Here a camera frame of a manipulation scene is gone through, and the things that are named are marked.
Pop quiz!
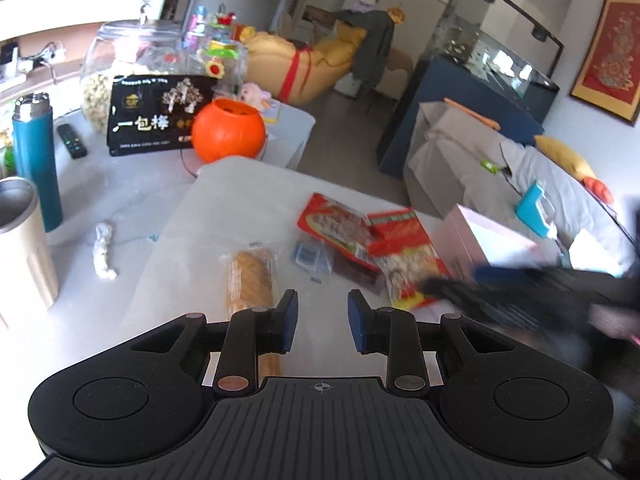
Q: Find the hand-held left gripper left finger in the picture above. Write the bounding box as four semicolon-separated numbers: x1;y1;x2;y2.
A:
161;289;300;395

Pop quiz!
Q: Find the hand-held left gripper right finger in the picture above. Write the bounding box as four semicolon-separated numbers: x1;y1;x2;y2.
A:
347;288;490;395

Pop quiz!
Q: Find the crumpled white tissue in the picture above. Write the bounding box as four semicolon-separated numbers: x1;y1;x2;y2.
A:
92;222;120;281

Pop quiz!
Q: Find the white plastic bag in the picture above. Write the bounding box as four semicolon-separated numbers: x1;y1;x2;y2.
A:
567;230;626;277

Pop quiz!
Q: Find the teal tissue box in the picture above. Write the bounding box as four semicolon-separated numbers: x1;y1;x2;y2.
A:
515;180;559;239

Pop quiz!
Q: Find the beige tumbler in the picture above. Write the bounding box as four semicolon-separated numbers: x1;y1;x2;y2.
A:
0;176;60;328

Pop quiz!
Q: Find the long bread packet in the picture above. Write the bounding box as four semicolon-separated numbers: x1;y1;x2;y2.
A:
220;242;282;378

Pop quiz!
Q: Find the small clear packet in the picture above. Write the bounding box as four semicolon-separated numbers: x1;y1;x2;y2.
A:
291;240;335;277

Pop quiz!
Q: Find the yellow pillow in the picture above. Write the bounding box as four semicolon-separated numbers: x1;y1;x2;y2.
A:
534;135;598;182

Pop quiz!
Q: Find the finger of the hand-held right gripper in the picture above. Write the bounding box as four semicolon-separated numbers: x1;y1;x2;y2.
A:
419;277;545;335
472;264;556;292

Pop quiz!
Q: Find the black remote control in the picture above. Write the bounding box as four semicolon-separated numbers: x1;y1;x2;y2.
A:
56;123;88;160

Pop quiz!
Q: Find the clear container of toys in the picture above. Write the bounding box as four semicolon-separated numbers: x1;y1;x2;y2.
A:
182;5;249;97

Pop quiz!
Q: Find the glass jar of nuts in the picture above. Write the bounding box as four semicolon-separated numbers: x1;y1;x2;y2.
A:
80;20;190;136

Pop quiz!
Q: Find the orange stick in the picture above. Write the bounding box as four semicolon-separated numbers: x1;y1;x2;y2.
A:
444;97;501;129

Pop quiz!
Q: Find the orange plush toy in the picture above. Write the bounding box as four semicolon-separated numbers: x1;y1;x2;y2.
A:
584;177;615;205

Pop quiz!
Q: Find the blue cabinet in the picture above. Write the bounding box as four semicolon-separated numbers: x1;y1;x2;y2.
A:
377;55;546;181

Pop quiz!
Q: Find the pink plush toy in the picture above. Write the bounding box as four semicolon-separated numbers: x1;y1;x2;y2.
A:
237;82;274;112

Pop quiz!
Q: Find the glass fish tank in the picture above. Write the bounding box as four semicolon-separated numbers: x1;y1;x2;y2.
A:
430;0;565;102

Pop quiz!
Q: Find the red white snack pouch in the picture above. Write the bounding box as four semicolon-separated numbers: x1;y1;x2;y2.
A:
297;192;387;297

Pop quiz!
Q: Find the yellow bean bag chair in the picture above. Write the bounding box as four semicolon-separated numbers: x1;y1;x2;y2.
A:
244;22;369;107

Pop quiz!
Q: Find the teal thermos bottle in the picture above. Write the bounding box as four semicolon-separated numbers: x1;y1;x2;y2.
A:
12;92;65;233

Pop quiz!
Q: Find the red yellow snack packet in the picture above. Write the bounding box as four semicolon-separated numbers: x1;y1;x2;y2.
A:
367;207;453;312

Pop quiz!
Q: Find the pink box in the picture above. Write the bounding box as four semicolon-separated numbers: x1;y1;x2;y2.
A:
432;204;542;282

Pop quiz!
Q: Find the grey jacket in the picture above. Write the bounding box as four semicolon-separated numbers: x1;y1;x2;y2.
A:
336;9;396;90

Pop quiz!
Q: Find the white wooden shelf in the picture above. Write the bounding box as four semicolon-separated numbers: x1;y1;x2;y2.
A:
0;0;181;92

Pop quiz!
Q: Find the black snack box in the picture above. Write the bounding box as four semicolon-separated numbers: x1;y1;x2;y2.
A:
106;74;217;157

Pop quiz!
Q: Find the grey sofa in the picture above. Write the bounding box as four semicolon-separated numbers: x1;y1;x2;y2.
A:
404;100;640;281

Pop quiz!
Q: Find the white side table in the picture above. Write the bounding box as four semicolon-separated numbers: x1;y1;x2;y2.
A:
249;100;317;171

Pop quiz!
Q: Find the red framed picture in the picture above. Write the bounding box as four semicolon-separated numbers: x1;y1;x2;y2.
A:
569;0;640;127

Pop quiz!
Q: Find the beige chair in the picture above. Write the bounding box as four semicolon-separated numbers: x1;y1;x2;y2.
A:
384;47;416;102

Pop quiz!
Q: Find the orange pumpkin bucket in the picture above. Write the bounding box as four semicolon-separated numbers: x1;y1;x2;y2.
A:
191;99;267;163

